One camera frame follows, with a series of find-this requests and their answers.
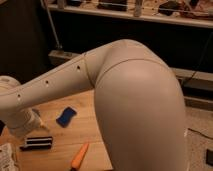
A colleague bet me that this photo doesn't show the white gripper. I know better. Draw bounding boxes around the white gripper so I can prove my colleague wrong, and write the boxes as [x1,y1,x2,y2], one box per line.
[5,109,50,138]

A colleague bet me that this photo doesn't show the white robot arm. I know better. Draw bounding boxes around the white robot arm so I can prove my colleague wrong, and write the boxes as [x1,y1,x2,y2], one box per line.
[0,39,190,171]

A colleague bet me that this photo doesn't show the black striped box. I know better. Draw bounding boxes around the black striped box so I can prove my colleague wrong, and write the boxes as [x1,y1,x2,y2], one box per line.
[20,136,53,151]

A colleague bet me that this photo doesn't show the blue sponge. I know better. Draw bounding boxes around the blue sponge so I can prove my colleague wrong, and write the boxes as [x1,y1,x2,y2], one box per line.
[56,107,77,128]

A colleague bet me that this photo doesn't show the white printed packet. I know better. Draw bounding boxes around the white printed packet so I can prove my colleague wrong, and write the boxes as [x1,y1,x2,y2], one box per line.
[0,143,16,171]

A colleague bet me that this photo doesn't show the orange carrot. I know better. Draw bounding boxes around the orange carrot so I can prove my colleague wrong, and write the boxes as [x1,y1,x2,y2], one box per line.
[70,143,89,171]

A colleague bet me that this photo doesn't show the metal pole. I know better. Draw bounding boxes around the metal pole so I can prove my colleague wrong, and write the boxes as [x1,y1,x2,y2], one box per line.
[43,0,63,52]

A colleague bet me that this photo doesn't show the black floor box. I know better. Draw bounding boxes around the black floor box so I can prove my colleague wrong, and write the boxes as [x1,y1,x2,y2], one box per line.
[206,149,213,167]

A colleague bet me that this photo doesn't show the black cable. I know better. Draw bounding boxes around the black cable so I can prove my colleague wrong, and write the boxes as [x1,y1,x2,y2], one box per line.
[181,31,213,88]

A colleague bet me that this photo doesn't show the white wall shelf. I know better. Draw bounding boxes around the white wall shelf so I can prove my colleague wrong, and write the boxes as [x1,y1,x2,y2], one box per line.
[48,4,213,29]

